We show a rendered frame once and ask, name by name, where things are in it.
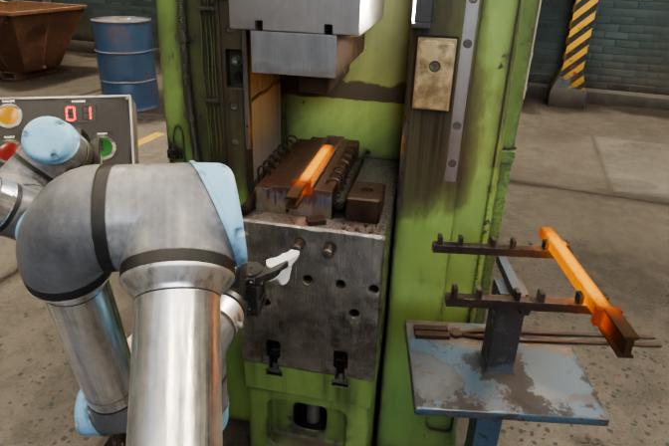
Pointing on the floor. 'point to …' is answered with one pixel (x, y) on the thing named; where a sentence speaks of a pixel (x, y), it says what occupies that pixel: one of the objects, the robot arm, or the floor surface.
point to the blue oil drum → (126, 59)
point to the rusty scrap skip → (35, 36)
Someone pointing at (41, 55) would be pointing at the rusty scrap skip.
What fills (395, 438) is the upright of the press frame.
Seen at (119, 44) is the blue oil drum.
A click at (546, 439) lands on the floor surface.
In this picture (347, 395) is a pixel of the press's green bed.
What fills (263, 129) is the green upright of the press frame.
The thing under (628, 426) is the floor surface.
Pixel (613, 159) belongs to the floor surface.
